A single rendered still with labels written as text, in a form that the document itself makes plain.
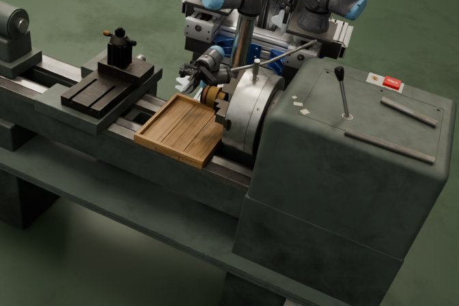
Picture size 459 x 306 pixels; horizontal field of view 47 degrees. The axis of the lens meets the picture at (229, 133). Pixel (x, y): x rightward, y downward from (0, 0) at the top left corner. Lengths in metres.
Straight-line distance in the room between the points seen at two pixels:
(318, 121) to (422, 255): 1.73
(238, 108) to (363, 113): 0.43
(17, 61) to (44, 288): 1.07
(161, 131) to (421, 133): 0.99
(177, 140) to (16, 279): 1.12
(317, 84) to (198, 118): 0.58
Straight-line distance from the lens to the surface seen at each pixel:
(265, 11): 2.65
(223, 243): 2.20
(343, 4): 2.38
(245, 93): 1.85
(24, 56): 2.53
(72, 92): 2.19
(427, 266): 3.24
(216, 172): 2.01
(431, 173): 1.70
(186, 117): 2.23
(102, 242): 2.87
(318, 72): 1.98
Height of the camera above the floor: 2.20
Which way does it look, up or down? 37 degrees down
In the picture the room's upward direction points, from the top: 11 degrees clockwise
